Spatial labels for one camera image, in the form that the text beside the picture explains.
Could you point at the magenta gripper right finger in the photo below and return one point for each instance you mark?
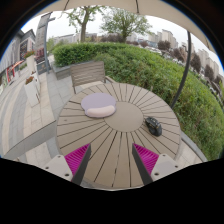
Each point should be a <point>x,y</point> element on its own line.
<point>152,166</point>

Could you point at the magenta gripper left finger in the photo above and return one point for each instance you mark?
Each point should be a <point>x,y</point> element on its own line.
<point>72,166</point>

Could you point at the black computer mouse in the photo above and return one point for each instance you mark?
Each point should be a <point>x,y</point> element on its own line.
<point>154,126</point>

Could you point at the lilac mouse pad wrist rest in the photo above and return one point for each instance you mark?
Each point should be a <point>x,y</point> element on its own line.
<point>99,105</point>

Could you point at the round slatted outdoor table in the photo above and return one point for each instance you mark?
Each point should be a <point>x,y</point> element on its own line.
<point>111,164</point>

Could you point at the trimmed green hedge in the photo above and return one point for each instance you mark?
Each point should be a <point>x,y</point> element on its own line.
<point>200,115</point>

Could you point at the grey slatted patio chair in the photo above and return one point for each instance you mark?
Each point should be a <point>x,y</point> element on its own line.
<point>88,72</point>

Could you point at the white planter near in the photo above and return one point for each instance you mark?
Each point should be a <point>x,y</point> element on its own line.
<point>32,91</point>

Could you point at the white planter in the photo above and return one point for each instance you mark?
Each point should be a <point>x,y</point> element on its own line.
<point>32,91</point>
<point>30,60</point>

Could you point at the white planter far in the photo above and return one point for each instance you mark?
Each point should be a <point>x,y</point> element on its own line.
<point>30,60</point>

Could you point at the tall grey sign pylon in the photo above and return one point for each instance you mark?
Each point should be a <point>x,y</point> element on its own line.
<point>40,44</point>

